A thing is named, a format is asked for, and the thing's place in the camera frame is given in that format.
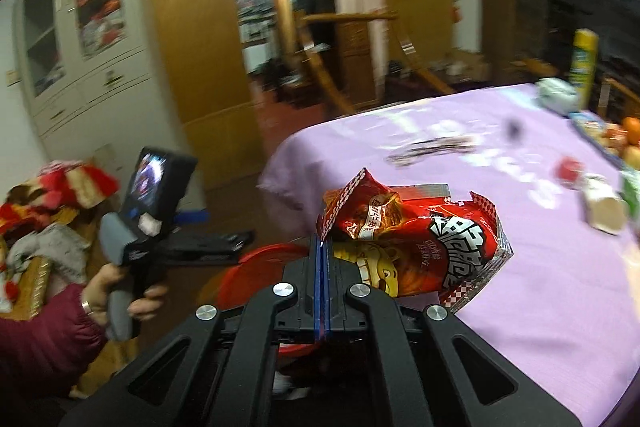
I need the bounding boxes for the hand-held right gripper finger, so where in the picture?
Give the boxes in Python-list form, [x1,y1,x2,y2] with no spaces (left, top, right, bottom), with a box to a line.
[60,233,324,427]
[323,237,585,427]

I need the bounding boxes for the white glass-door cabinet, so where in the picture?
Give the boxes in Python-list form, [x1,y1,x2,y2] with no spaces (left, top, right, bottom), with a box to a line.
[12,0,187,158]

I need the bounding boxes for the eyeglasses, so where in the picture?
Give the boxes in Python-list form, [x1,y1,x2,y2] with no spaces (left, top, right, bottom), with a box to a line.
[385,134,482,168]

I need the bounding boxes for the orange fruit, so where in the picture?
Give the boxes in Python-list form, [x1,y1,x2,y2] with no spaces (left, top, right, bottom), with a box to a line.
[620,117,640,146]

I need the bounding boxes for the yellow spray can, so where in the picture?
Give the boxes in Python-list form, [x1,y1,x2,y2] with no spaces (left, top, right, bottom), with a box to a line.
[570,28,600,110]

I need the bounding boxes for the grey cloth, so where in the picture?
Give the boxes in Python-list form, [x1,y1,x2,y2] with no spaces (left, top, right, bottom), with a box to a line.
[5,224,92,288]

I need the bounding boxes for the lying pale bottle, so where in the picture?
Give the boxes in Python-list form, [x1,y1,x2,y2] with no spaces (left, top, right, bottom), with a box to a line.
[580,174,629,236]

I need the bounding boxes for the golden carved wooden chair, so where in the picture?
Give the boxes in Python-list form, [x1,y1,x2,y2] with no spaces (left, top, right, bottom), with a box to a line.
[0,257,57,323]

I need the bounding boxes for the person's left hand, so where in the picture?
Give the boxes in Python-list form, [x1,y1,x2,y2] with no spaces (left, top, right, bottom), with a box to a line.
[81,263,169,329]

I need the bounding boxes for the person's left forearm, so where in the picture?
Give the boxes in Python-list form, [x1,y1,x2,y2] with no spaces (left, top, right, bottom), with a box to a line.
[0,283,108,408]

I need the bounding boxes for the curved wooden chair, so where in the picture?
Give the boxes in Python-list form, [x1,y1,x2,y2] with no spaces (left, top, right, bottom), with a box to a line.
[299,11,452,115]

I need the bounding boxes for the wooden door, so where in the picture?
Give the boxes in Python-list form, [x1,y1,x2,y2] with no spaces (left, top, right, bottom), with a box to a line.
[137,0,267,188]

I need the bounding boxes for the red and white curtain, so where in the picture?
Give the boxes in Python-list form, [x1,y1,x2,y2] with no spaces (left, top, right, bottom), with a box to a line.
[332,0,390,104]

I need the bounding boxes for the pile of colourful clothes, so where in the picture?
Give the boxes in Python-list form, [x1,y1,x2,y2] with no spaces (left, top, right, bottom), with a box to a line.
[0,159,119,239]

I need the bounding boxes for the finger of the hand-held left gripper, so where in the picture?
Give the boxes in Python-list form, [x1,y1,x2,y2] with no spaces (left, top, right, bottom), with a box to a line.
[175,208,210,227]
[200,230,257,259]

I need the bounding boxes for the red snack bag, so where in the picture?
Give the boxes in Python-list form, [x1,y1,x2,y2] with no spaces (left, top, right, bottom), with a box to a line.
[317,168,515,314]

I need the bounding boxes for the purple tablecloth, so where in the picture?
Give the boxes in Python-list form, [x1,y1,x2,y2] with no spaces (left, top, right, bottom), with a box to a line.
[257,82,640,427]

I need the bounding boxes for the red plastic basin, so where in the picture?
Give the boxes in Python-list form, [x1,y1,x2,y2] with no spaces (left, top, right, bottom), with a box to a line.
[197,243,326,358]

